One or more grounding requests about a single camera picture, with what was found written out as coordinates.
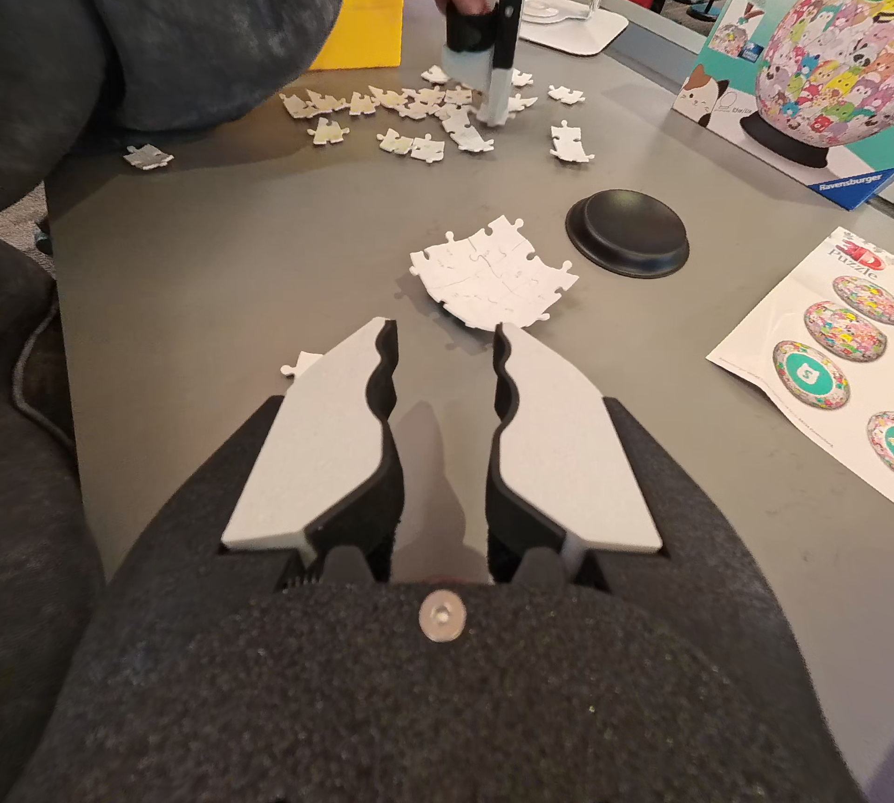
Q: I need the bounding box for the colourful puzzle ball box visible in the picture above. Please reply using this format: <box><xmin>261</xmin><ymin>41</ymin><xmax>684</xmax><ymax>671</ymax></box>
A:
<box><xmin>672</xmin><ymin>0</ymin><xmax>894</xmax><ymax>211</ymax></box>

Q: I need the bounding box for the illustrated instruction leaflet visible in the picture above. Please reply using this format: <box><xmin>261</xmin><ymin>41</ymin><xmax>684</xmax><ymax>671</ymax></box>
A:
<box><xmin>706</xmin><ymin>226</ymin><xmax>894</xmax><ymax>504</ymax></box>

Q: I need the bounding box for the curved assembled puzzle section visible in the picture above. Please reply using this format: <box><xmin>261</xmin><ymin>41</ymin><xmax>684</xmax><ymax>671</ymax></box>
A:
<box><xmin>409</xmin><ymin>216</ymin><xmax>581</xmax><ymax>332</ymax></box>

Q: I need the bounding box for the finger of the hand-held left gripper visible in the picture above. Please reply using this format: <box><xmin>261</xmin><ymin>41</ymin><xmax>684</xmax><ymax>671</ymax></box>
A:
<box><xmin>477</xmin><ymin>66</ymin><xmax>518</xmax><ymax>128</ymax></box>

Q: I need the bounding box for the yellow plastic bin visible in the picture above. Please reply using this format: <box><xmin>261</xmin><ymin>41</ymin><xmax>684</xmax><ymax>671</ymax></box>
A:
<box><xmin>311</xmin><ymin>0</ymin><xmax>405</xmax><ymax>72</ymax></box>

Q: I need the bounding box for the black round puzzle stand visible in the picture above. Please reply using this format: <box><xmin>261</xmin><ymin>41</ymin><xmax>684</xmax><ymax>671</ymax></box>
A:
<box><xmin>566</xmin><ymin>189</ymin><xmax>690</xmax><ymax>279</ymax></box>

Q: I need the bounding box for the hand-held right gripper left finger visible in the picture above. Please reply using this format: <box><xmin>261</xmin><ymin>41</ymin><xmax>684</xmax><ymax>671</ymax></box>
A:
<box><xmin>221</xmin><ymin>317</ymin><xmax>406</xmax><ymax>575</ymax></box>

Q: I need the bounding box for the person's left forearm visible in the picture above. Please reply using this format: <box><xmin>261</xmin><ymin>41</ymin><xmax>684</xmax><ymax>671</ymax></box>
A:
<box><xmin>0</xmin><ymin>0</ymin><xmax>381</xmax><ymax>210</ymax></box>

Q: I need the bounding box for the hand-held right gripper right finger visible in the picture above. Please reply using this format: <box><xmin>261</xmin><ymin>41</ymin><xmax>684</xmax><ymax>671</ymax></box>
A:
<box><xmin>486</xmin><ymin>322</ymin><xmax>664</xmax><ymax>582</ymax></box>

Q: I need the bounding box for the spread of white puzzle pieces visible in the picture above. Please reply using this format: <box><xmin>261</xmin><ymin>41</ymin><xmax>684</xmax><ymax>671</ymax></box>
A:
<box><xmin>279</xmin><ymin>64</ymin><xmax>596</xmax><ymax>165</ymax></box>

